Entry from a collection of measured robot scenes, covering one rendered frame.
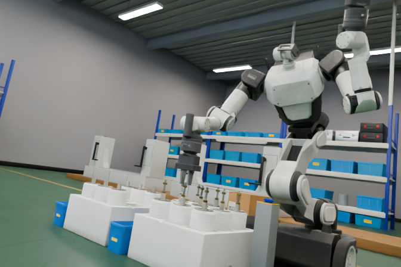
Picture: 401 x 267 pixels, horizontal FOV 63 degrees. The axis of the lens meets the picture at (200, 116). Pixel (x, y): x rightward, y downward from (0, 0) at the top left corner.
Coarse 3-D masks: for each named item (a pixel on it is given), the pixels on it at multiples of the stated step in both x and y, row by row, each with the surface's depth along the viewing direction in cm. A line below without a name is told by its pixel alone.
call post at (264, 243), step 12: (264, 204) 128; (264, 216) 127; (276, 216) 129; (264, 228) 126; (276, 228) 129; (252, 240) 128; (264, 240) 125; (252, 252) 127; (264, 252) 124; (252, 264) 126; (264, 264) 123
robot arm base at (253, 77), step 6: (246, 72) 170; (252, 72) 169; (258, 72) 168; (246, 78) 168; (252, 78) 167; (258, 78) 167; (246, 84) 168; (252, 84) 166; (258, 84) 165; (252, 90) 169; (258, 90) 168; (252, 96) 174; (258, 96) 174
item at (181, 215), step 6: (174, 204) 132; (174, 210) 130; (180, 210) 130; (186, 210) 130; (168, 216) 133; (174, 216) 130; (180, 216) 129; (186, 216) 130; (174, 222) 129; (180, 222) 129; (186, 222) 130
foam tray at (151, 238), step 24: (144, 216) 136; (144, 240) 133; (168, 240) 125; (192, 240) 118; (216, 240) 120; (240, 240) 133; (144, 264) 130; (168, 264) 122; (192, 264) 115; (216, 264) 120; (240, 264) 133
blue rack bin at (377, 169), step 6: (360, 162) 528; (366, 162) 523; (360, 168) 527; (366, 168) 521; (372, 168) 516; (378, 168) 511; (384, 168) 517; (360, 174) 525; (366, 174) 520; (372, 174) 514; (378, 174) 509; (384, 174) 519
